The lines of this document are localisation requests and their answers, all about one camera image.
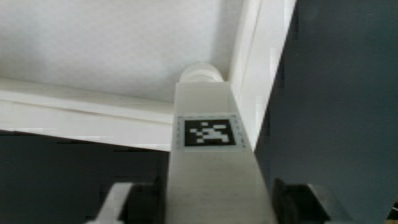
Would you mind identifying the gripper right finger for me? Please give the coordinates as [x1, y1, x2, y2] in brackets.
[272, 179, 351, 224]

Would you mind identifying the white desk leg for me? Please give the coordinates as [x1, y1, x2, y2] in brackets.
[166, 63, 278, 224]

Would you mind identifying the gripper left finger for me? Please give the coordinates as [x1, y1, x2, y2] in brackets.
[88, 181, 164, 224]

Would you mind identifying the white desk top tray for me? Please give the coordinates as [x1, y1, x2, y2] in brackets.
[0, 0, 246, 123]

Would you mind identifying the white L-shaped fence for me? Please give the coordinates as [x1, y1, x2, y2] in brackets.
[0, 0, 299, 151]

